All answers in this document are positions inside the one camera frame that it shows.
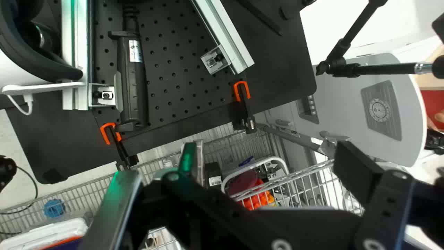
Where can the small blue round object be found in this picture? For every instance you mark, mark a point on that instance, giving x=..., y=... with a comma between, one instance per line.
x=55, y=209

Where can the wooden cabinet with red drawer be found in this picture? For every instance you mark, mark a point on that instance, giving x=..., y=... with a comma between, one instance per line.
x=432, y=105

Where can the white panel with gray logo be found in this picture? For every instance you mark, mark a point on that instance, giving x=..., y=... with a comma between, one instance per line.
x=342, y=102

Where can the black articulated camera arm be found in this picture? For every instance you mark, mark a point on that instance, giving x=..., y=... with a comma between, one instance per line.
x=352, y=33

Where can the white flat box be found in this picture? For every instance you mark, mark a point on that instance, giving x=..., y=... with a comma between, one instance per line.
x=42, y=237

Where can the orange black clamp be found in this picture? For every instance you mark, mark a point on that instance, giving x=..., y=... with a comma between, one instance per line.
x=242, y=99
x=112, y=134

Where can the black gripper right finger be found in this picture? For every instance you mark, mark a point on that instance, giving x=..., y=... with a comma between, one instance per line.
x=389, y=209

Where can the metal corner bracket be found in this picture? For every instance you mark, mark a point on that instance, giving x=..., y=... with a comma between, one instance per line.
x=216, y=60
x=106, y=95

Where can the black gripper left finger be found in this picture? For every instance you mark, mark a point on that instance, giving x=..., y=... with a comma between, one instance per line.
x=209, y=223

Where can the colourful block toy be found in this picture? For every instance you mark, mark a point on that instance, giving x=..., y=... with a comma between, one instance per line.
x=259, y=202

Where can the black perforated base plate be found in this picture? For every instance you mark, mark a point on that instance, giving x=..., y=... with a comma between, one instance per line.
x=185, y=70

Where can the aluminium extrusion rail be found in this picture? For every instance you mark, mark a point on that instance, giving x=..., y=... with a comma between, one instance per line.
x=74, y=47
x=227, y=37

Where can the black bar with white label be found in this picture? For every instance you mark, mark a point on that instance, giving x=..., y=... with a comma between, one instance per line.
x=132, y=79

